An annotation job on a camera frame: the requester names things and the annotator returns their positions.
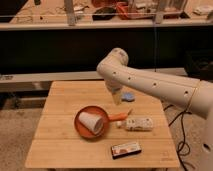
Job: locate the black object on bench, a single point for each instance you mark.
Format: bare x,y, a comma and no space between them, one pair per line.
105,13

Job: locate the white paper cup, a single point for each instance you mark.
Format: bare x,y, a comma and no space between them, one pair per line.
92,122

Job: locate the orange carrot toy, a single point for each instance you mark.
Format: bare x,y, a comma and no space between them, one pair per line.
119,117

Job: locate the wooden table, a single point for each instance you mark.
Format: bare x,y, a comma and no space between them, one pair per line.
56,143

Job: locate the orange plate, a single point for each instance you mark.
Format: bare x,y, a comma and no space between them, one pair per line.
83,131

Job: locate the blue sponge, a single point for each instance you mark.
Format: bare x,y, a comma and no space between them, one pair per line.
128,97

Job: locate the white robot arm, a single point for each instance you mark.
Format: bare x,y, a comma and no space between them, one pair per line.
193,95

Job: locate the clear plastic bottle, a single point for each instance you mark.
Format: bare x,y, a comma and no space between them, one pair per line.
136,124

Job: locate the orange object on bench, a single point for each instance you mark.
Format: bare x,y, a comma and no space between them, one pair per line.
124,11

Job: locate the small printed box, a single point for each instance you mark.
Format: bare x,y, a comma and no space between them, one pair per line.
125,149

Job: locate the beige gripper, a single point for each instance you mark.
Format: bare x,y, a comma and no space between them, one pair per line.
117,98

